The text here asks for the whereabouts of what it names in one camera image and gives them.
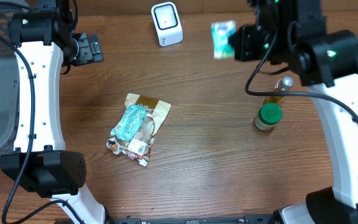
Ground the teal Kleenex tissue pack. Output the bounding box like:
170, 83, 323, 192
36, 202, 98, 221
211, 21, 237, 60

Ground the yellow oil bottle silver cap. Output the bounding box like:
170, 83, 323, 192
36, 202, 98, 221
263, 77, 293, 105

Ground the green lid white jar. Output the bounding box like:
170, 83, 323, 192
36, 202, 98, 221
254, 103, 283, 131

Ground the teal wet wipes pack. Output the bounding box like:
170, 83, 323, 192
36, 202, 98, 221
111, 104, 147, 141

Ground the brown Pantree snack bag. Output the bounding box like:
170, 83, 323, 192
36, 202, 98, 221
106, 93, 171, 167

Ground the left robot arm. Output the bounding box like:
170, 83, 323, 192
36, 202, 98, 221
0, 1, 109, 223

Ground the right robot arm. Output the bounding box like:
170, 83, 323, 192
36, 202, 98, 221
229, 0, 358, 223

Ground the white barcode scanner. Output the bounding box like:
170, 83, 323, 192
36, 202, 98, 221
150, 2, 183, 47

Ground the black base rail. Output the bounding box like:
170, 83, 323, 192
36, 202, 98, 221
108, 214, 275, 224

